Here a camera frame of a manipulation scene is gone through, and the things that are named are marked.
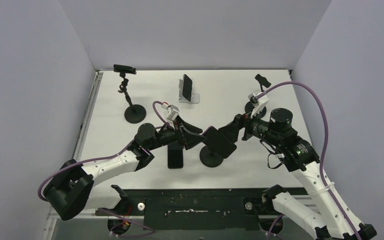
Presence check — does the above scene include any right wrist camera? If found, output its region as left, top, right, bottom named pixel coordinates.
left=248, top=91, right=269, bottom=119

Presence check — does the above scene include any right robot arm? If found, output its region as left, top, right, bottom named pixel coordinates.
left=218, top=108, right=377, bottom=240

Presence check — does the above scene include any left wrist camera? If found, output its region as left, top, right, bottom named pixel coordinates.
left=164, top=105, right=179, bottom=122

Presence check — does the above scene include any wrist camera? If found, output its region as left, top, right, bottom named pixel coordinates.
left=164, top=105, right=179, bottom=122
left=248, top=91, right=269, bottom=119

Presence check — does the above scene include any purple phone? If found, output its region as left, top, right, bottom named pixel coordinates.
left=202, top=126, right=237, bottom=159

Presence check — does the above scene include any white folding phone stand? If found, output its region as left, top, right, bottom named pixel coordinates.
left=178, top=74, right=200, bottom=104

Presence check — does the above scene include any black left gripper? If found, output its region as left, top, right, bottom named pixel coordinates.
left=147, top=114, right=206, bottom=151

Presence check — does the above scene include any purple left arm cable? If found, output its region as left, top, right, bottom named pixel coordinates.
left=37, top=100, right=176, bottom=203

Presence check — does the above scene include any black phone on tall stand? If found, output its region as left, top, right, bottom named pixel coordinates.
left=113, top=64, right=137, bottom=75

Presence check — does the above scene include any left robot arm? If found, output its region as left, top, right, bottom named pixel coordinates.
left=39, top=116, right=207, bottom=221

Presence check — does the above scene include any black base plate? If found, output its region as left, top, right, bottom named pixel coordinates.
left=108, top=184, right=278, bottom=231

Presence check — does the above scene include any aluminium side rail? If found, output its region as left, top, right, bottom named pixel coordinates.
left=40, top=70, right=104, bottom=240

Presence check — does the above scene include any black tall phone stand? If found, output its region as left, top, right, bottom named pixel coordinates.
left=118, top=73, right=147, bottom=124

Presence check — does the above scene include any black phone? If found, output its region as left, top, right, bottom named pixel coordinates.
left=167, top=142, right=184, bottom=169
left=113, top=64, right=137, bottom=75

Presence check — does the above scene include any silver phone on white stand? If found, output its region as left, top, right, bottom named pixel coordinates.
left=181, top=74, right=193, bottom=102

